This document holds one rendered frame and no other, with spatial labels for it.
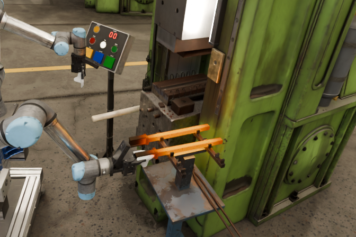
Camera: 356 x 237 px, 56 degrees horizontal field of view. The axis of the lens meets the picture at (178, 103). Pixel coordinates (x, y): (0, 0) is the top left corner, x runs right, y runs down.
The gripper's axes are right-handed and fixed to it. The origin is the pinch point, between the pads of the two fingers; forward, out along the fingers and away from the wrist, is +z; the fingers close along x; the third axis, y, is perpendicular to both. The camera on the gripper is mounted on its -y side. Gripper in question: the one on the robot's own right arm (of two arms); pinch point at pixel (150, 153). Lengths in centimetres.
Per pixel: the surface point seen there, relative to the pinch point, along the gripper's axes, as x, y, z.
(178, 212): 16.2, 26.3, 10.4
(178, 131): -11.3, -0.9, 19.3
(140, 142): -10.6, 0.8, -1.3
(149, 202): -45, 88, 24
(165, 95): -50, 1, 29
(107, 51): -101, -8, 6
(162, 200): 6.3, 26.3, 6.1
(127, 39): -95, -18, 18
